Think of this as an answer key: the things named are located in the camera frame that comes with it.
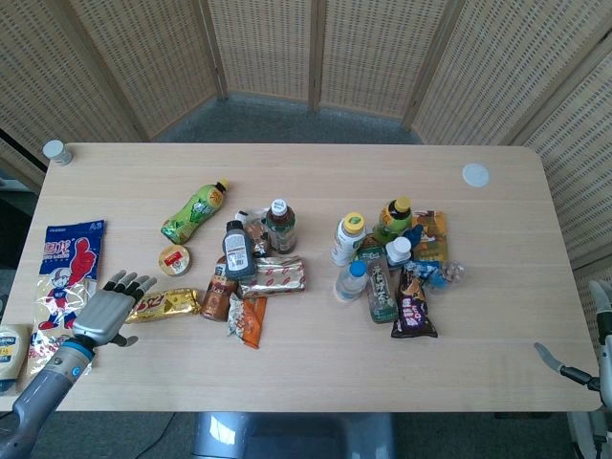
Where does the brown mocha coffee bottle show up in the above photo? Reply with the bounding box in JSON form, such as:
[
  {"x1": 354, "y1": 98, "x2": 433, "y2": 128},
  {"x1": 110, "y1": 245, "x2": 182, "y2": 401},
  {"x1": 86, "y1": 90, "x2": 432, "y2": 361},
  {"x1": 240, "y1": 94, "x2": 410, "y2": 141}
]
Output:
[{"x1": 200, "y1": 255, "x2": 239, "y2": 323}]

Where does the tea bottle, dark green label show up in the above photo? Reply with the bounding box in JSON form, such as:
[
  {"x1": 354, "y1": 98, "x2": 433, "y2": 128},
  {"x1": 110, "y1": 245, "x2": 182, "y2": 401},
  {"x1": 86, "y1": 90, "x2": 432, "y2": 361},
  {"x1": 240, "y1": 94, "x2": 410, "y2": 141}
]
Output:
[{"x1": 358, "y1": 237, "x2": 399, "y2": 325}]

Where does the white round lid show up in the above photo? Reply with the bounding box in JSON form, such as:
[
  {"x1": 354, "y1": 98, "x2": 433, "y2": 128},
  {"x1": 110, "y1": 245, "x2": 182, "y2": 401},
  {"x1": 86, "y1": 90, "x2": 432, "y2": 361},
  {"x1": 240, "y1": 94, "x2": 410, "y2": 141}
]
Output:
[{"x1": 461, "y1": 162, "x2": 492, "y2": 189}]

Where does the clear jar, blue label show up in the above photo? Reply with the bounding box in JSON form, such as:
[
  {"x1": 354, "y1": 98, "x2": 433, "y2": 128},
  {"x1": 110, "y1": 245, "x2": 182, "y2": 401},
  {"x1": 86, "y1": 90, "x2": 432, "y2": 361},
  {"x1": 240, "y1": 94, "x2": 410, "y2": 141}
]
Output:
[{"x1": 415, "y1": 259, "x2": 468, "y2": 291}]

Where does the green bottle, yellow cap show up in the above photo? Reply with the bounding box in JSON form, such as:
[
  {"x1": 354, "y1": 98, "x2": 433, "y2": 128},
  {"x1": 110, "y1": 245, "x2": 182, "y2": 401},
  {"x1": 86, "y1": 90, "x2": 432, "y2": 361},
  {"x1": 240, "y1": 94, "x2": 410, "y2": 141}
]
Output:
[{"x1": 372, "y1": 196, "x2": 414, "y2": 243}]

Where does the orange yellow snack bag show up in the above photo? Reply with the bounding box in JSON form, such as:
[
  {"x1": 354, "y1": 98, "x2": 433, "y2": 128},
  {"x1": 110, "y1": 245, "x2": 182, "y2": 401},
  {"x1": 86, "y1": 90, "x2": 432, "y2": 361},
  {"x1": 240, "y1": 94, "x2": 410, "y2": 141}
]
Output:
[{"x1": 411, "y1": 208, "x2": 450, "y2": 264}]

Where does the orange white snack packet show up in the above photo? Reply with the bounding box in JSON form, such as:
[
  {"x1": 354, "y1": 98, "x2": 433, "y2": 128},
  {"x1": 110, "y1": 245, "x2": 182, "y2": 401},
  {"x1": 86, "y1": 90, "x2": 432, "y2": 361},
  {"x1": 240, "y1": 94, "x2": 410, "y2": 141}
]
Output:
[{"x1": 226, "y1": 292, "x2": 269, "y2": 351}]

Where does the small round yellow cup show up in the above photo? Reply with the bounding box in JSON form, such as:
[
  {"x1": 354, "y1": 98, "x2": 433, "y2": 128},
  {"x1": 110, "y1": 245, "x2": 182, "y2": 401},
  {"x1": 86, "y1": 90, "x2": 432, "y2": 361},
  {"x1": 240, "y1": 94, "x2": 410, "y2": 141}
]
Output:
[{"x1": 157, "y1": 243, "x2": 194, "y2": 278}]

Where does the striped red snack packet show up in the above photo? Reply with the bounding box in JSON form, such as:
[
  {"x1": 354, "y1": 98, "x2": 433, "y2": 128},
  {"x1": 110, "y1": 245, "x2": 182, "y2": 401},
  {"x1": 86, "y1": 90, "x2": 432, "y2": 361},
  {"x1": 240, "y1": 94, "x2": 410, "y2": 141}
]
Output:
[{"x1": 237, "y1": 254, "x2": 308, "y2": 300}]

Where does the small white bottle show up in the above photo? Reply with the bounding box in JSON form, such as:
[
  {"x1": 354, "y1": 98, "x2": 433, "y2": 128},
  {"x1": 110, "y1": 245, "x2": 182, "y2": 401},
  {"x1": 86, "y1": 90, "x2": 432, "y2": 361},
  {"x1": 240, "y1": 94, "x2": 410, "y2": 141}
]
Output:
[{"x1": 384, "y1": 235, "x2": 414, "y2": 268}]

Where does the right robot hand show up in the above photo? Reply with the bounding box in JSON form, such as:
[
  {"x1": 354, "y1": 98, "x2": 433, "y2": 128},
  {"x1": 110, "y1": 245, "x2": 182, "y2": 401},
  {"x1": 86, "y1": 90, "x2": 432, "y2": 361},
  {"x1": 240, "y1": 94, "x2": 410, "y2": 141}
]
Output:
[{"x1": 534, "y1": 278, "x2": 612, "y2": 398}]

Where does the dark chocolate snack bag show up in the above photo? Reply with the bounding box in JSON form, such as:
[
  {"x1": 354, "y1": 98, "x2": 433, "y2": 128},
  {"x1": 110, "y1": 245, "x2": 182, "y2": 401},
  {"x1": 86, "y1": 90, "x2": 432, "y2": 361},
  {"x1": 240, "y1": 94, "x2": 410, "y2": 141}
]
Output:
[{"x1": 390, "y1": 263, "x2": 440, "y2": 340}]

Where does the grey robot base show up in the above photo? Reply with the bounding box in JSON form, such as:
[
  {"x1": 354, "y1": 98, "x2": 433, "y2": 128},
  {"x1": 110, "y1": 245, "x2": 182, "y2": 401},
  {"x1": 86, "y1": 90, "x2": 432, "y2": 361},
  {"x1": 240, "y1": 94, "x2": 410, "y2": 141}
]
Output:
[{"x1": 190, "y1": 411, "x2": 399, "y2": 459}]

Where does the white-capped green tea bottle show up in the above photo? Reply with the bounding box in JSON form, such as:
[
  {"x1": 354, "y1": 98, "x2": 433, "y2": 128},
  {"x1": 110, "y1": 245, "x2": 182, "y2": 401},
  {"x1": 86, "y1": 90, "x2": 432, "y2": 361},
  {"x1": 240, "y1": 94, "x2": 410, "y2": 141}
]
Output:
[{"x1": 264, "y1": 198, "x2": 297, "y2": 256}]

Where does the blue white cartoon bag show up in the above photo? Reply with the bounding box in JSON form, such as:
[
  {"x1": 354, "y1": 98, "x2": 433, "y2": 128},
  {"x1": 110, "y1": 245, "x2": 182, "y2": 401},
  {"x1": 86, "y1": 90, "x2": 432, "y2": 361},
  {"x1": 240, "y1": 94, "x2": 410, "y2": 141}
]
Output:
[{"x1": 25, "y1": 219, "x2": 107, "y2": 380}]

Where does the white bottle, yellow cap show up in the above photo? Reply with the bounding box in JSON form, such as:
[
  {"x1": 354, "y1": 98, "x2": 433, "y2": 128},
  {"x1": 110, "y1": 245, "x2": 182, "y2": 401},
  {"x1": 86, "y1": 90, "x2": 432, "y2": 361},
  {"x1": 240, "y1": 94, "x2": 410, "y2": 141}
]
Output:
[{"x1": 331, "y1": 211, "x2": 367, "y2": 268}]

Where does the white mayonnaise bottle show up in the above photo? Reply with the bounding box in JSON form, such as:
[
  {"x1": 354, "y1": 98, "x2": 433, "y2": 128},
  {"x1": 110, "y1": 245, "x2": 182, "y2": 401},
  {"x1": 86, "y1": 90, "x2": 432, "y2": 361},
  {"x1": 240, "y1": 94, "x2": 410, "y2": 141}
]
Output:
[{"x1": 0, "y1": 323, "x2": 33, "y2": 396}]

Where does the green tea bottle, lime print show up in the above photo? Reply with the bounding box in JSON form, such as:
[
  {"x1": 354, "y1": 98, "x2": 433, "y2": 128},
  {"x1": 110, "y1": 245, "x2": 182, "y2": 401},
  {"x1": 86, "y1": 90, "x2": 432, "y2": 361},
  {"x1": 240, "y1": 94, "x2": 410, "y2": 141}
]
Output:
[{"x1": 160, "y1": 177, "x2": 231, "y2": 244}]

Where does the black floor cable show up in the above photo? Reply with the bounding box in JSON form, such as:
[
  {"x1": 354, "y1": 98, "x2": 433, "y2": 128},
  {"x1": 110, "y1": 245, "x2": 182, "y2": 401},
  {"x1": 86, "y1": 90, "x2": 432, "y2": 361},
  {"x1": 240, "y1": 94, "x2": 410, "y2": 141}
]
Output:
[{"x1": 137, "y1": 412, "x2": 179, "y2": 459}]

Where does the clear water bottle, blue cap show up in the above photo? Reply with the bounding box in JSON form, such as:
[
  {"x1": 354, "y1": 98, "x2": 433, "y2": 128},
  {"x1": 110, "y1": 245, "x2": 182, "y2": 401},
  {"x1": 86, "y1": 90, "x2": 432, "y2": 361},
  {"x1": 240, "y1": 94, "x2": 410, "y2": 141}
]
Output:
[{"x1": 335, "y1": 260, "x2": 369, "y2": 303}]

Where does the brown black snack packet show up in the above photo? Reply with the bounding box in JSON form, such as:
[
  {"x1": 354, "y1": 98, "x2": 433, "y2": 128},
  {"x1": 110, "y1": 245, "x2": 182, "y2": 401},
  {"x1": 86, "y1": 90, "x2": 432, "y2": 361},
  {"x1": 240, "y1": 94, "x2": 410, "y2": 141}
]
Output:
[{"x1": 235, "y1": 206, "x2": 273, "y2": 257}]

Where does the dark grey sauce bottle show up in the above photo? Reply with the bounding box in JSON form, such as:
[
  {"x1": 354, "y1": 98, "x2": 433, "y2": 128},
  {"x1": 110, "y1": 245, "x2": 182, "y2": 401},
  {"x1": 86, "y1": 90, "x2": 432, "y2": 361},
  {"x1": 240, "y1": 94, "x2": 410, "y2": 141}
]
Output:
[{"x1": 221, "y1": 219, "x2": 257, "y2": 282}]

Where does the gold snack packet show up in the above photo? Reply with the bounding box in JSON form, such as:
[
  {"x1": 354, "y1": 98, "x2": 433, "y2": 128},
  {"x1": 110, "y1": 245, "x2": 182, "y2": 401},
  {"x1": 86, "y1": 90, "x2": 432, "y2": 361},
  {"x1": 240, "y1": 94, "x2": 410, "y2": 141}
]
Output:
[{"x1": 124, "y1": 287, "x2": 205, "y2": 325}]

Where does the wicker folding screen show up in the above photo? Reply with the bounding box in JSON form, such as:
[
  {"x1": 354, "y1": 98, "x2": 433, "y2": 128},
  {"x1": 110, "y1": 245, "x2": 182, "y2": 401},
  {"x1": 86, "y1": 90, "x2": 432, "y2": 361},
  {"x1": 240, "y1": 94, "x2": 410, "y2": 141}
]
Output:
[{"x1": 0, "y1": 0, "x2": 612, "y2": 269}]

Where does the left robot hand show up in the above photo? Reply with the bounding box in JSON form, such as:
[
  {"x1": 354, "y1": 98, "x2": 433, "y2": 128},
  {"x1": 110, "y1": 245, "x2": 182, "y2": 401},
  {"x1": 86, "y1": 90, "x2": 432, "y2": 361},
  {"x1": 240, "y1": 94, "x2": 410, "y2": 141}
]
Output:
[{"x1": 71, "y1": 270, "x2": 159, "y2": 348}]

